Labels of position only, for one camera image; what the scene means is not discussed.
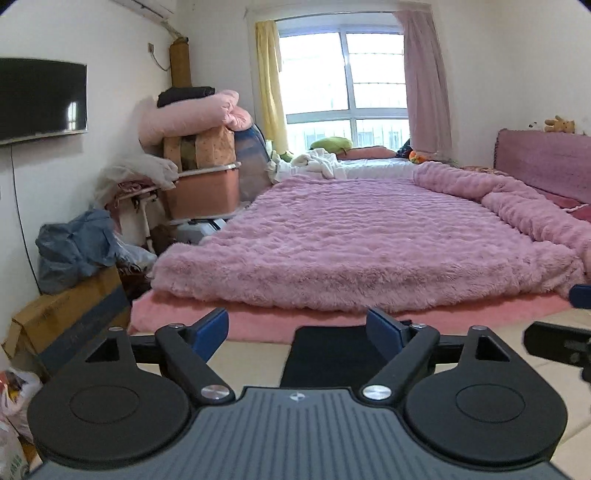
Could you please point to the air conditioner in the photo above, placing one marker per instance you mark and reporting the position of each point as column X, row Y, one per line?
column 147, row 5

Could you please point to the white small table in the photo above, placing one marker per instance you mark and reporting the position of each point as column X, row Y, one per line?
column 143, row 207

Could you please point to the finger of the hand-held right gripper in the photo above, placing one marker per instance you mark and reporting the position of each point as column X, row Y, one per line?
column 549, row 341
column 581, row 296

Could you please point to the dark red patterned cloth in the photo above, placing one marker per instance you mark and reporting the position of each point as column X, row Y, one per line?
column 134, row 281

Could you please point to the black pants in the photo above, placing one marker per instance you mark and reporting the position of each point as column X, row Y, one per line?
column 332, row 355

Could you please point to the white mattress pad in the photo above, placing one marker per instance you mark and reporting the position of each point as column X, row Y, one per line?
column 378, row 170

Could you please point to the dark pink pillow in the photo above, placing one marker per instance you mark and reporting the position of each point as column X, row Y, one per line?
column 570, row 201

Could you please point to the brown rolled mat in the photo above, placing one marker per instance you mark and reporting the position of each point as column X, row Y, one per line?
column 180, row 62

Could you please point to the purple headboard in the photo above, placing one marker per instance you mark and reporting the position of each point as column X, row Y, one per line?
column 535, row 157

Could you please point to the beige padded mat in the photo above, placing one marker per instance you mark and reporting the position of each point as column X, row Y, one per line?
column 531, row 415

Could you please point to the white plastic appliance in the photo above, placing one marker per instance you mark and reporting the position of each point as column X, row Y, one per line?
column 203, row 228

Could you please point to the pink storage box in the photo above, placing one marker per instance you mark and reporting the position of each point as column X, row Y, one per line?
column 203, row 194

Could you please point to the window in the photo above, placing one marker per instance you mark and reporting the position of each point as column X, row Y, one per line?
column 323, row 74

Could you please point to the pink curtain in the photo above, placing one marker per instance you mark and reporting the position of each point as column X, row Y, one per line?
column 425, row 83

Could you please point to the blue translucent bag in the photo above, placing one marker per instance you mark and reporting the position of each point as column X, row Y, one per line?
column 251, row 157

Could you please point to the pink white plastic bag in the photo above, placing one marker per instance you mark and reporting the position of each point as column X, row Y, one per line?
column 21, row 397

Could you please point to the yellow curtain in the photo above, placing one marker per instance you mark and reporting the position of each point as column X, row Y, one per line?
column 270, row 87

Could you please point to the black folded cloth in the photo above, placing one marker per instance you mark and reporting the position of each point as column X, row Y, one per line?
column 184, row 96

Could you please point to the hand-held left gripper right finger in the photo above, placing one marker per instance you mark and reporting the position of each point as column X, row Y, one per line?
column 385, row 330

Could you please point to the pink bed sheet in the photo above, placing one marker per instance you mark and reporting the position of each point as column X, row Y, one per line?
column 258, row 325

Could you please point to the blue garment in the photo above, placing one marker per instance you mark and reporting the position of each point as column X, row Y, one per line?
column 74, row 249

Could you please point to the brown plush toy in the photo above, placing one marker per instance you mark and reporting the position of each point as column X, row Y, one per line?
column 559, row 125

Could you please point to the white gauze cloth pile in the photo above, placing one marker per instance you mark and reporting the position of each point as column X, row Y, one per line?
column 134, row 173

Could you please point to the floral storage bag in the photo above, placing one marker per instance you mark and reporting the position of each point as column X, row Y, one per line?
column 207, row 145

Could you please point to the cardboard box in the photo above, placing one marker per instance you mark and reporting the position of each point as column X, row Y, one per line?
column 69, row 318

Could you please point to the white crumpled blanket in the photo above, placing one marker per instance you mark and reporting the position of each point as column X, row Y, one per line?
column 318, row 164

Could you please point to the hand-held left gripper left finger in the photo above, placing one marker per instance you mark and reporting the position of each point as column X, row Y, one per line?
column 210, row 332

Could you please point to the pink folded cloth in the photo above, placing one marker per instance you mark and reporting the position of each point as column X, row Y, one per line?
column 136, row 185

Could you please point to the pink fluffy blanket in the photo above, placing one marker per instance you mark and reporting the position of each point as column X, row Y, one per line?
column 346, row 240

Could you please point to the orange toy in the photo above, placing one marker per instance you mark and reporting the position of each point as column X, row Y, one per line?
column 419, row 157

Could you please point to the pink rolled quilt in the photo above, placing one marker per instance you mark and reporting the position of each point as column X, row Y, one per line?
column 194, row 117

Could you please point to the wall television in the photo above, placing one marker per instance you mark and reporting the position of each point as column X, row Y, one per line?
column 41, row 99

